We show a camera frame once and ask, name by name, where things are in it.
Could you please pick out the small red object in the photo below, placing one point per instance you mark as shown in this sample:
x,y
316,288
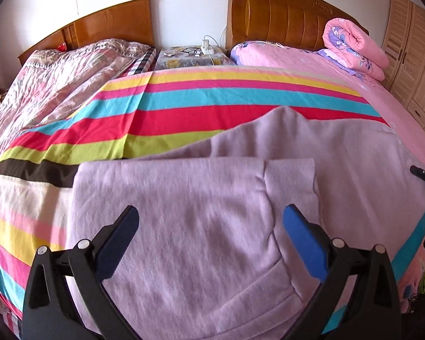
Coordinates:
x,y
61,46

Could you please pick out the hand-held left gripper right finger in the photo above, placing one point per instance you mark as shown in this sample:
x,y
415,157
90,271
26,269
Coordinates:
x,y
310,244

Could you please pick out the rolled pink floral quilt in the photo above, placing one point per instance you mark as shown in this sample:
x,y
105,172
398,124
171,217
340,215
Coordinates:
x,y
354,47

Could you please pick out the padded wooden headboard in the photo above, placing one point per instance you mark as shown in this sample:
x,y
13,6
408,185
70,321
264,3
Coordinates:
x,y
279,17

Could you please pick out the nightstand with floral cloth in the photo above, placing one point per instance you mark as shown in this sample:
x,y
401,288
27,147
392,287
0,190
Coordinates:
x,y
191,60

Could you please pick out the rainbow striped blanket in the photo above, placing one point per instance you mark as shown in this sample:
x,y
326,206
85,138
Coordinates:
x,y
198,109

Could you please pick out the eyeglasses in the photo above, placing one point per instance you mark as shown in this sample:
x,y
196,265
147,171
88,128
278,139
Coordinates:
x,y
188,52

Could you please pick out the pink floral satin quilt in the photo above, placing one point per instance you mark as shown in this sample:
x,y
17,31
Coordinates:
x,y
56,81

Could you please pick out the pink bed sheet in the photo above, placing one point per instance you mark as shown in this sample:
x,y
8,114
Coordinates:
x,y
375,88

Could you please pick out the purple floral pillow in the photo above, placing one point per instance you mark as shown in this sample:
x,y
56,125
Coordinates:
x,y
336,62

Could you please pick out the lilac fleece pants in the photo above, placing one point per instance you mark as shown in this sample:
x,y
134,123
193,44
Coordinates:
x,y
205,212

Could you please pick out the plaid cloth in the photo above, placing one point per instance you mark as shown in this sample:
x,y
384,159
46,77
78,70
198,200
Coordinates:
x,y
143,63

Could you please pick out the plain wooden headboard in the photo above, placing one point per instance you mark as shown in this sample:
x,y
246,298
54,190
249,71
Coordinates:
x,y
102,24

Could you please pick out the white power strip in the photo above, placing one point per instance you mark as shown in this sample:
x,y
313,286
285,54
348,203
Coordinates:
x,y
207,47

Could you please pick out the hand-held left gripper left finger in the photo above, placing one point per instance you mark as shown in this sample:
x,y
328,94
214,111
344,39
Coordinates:
x,y
118,241

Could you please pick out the light wooden wardrobe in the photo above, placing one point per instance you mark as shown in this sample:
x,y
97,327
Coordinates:
x,y
412,56

